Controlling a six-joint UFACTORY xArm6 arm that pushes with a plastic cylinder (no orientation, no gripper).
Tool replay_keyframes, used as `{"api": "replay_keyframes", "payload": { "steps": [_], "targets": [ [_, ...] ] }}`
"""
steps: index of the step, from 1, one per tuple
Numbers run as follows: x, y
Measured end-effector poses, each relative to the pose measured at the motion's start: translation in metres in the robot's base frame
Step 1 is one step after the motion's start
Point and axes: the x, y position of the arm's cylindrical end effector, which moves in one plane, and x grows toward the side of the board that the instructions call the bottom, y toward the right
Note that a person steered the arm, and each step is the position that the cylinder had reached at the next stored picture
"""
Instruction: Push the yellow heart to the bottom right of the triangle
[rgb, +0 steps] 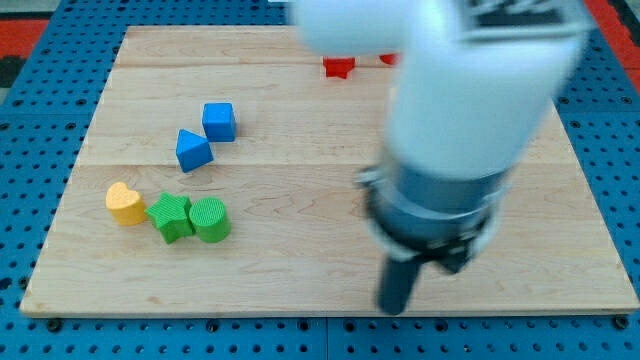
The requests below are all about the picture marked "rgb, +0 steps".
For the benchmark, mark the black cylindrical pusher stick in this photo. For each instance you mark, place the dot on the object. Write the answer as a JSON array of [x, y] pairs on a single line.
[[396, 284]]

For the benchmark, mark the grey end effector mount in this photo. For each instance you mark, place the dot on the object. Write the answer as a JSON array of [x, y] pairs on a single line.
[[418, 215]]

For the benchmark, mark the yellow heart block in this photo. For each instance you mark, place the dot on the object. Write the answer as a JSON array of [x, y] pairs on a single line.
[[126, 206]]

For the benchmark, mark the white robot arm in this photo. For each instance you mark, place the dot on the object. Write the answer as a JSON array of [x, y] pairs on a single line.
[[474, 79]]

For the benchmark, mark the blue triangle block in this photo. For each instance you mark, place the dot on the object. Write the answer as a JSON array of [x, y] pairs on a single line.
[[192, 151]]

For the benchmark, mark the red star block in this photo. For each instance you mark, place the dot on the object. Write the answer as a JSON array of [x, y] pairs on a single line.
[[338, 67]]

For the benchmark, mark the wooden board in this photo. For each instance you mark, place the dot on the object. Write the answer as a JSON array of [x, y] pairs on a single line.
[[300, 244]]

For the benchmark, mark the green cylinder block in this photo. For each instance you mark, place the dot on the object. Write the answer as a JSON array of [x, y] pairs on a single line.
[[210, 219]]

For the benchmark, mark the blue cube block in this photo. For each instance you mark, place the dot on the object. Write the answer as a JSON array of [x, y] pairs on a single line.
[[218, 121]]

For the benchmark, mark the green star block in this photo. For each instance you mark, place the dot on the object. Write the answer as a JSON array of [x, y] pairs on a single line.
[[169, 215]]

